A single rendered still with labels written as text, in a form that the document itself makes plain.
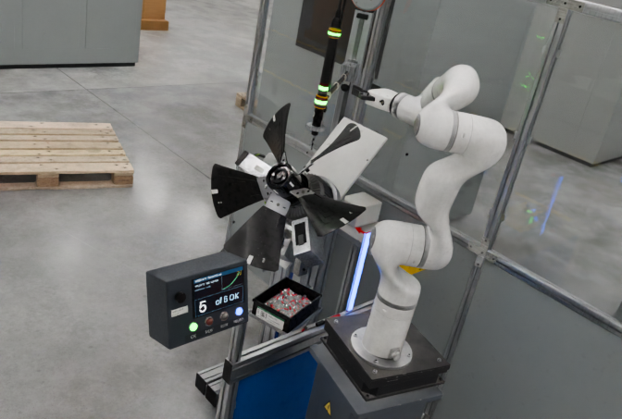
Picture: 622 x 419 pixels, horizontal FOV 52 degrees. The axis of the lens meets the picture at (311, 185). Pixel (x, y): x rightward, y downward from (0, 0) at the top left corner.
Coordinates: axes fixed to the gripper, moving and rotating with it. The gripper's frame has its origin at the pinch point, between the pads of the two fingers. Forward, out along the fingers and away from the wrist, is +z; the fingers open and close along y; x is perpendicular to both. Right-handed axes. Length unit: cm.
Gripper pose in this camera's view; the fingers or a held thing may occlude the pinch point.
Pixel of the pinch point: (364, 89)
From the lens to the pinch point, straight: 217.3
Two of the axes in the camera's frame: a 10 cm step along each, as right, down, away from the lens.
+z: -6.6, -4.1, 6.3
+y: 7.3, -1.5, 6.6
